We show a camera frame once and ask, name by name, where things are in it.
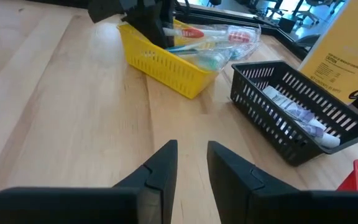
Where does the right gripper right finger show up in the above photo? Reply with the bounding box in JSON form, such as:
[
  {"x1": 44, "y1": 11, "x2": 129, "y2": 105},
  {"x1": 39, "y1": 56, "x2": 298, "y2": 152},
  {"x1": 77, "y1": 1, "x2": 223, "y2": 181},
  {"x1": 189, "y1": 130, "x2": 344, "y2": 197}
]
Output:
[{"x1": 206, "y1": 141, "x2": 310, "y2": 224}]

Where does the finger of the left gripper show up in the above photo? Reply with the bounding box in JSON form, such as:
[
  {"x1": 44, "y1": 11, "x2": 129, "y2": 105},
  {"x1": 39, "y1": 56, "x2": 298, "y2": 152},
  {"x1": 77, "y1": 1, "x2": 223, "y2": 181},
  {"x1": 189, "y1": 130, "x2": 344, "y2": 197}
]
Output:
[
  {"x1": 162, "y1": 0, "x2": 175, "y2": 47},
  {"x1": 123, "y1": 11, "x2": 167, "y2": 49}
]

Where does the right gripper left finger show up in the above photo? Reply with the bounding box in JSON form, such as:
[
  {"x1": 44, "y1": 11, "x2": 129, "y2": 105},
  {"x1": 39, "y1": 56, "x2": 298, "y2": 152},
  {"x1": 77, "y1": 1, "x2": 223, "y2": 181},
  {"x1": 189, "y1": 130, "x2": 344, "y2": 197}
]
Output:
[{"x1": 112, "y1": 139, "x2": 178, "y2": 224}]

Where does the red toothbrush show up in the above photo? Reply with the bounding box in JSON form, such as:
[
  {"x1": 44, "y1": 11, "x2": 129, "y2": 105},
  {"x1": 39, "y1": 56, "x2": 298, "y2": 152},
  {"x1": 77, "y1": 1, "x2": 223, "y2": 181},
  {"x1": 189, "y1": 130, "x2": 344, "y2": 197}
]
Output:
[{"x1": 162, "y1": 25, "x2": 260, "y2": 45}]

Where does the green toothbrush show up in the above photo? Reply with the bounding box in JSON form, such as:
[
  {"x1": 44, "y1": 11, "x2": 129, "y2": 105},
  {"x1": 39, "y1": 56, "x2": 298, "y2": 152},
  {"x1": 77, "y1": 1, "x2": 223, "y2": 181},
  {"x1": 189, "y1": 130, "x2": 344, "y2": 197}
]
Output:
[{"x1": 165, "y1": 37, "x2": 232, "y2": 73}]

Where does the blue toothbrush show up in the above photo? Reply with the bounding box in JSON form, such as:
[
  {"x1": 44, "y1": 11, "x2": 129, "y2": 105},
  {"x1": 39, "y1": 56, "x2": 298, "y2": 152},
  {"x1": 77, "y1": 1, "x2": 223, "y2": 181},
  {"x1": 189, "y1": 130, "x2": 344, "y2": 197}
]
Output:
[{"x1": 178, "y1": 39, "x2": 259, "y2": 62}]

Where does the small white toothpaste tube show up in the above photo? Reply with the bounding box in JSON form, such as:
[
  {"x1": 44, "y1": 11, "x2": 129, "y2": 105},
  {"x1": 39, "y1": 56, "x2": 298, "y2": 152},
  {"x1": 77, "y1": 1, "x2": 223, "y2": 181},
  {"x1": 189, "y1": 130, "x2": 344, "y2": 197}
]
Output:
[
  {"x1": 261, "y1": 85, "x2": 316, "y2": 126},
  {"x1": 295, "y1": 117, "x2": 342, "y2": 149}
]

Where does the yellow plastic basket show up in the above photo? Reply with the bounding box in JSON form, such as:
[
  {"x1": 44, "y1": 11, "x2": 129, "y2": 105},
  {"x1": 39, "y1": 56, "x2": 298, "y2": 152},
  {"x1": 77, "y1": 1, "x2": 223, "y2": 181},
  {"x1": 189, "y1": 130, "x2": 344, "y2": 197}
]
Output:
[{"x1": 117, "y1": 18, "x2": 229, "y2": 100}]

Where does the black plastic basket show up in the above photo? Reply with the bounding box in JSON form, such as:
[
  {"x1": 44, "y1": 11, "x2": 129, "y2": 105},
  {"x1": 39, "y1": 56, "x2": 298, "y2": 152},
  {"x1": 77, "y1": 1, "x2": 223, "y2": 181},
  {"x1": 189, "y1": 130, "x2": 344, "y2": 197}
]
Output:
[{"x1": 229, "y1": 60, "x2": 358, "y2": 167}]

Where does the red plastic basket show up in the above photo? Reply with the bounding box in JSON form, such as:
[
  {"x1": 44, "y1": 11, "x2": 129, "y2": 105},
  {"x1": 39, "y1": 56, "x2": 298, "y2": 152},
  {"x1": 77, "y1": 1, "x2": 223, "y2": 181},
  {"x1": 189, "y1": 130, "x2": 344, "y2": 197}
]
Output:
[{"x1": 336, "y1": 159, "x2": 358, "y2": 192}]

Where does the grey office chair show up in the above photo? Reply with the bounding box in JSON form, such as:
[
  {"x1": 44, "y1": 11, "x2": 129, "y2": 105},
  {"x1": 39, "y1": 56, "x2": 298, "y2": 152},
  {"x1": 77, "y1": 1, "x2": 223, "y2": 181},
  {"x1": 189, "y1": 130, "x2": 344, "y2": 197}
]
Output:
[{"x1": 292, "y1": 0, "x2": 321, "y2": 26}]

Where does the white yellow wipes canister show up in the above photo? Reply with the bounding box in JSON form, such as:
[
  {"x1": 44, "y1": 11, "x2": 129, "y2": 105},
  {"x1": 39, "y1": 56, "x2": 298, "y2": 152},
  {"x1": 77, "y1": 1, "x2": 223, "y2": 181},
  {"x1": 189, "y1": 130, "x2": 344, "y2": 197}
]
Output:
[{"x1": 298, "y1": 0, "x2": 358, "y2": 105}]

